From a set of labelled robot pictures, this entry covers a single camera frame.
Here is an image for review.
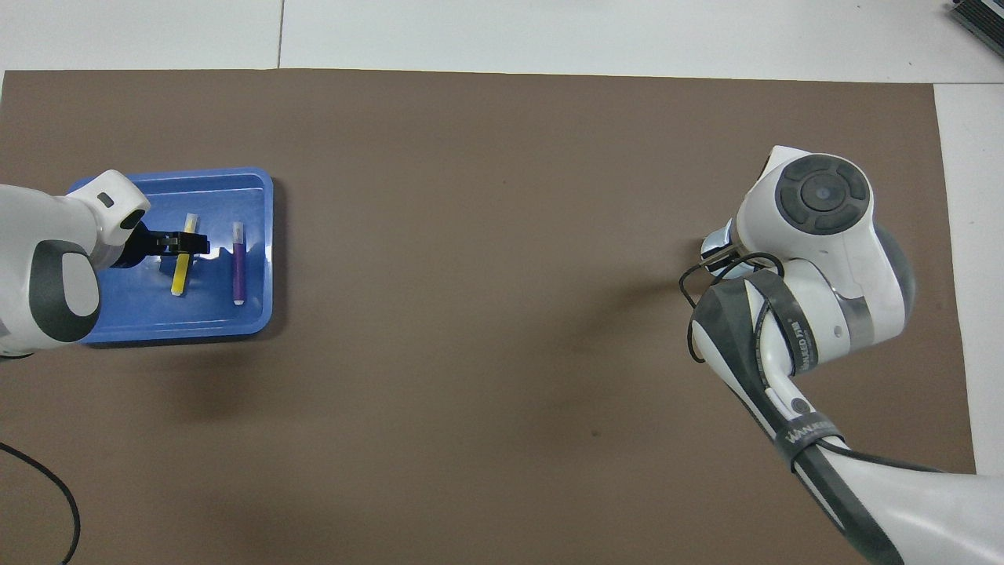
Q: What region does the brown table mat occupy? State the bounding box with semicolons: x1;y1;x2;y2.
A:
0;69;977;565

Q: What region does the yellow marker pen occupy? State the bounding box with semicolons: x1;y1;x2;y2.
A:
171;213;198;297

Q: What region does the black right arm strap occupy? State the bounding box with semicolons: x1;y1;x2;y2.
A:
775;420;844;470

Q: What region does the purple marker pen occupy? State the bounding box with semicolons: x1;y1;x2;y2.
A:
231;221;247;307

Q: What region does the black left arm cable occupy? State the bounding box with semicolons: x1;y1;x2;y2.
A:
0;442;82;565

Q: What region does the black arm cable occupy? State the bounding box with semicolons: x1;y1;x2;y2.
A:
0;442;82;565
678;253;942;473

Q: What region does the blue plastic tray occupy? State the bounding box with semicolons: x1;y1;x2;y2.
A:
67;166;275;346

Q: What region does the clear plastic cup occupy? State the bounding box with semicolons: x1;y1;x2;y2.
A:
700;220;738;272

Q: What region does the grey right elbow strap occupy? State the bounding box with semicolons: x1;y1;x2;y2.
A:
745;271;820;376

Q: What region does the dark ribbed box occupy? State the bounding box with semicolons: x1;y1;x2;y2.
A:
949;0;1004;57

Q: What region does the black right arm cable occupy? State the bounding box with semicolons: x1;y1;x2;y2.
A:
678;253;942;473

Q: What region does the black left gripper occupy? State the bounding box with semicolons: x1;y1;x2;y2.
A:
114;224;209;269

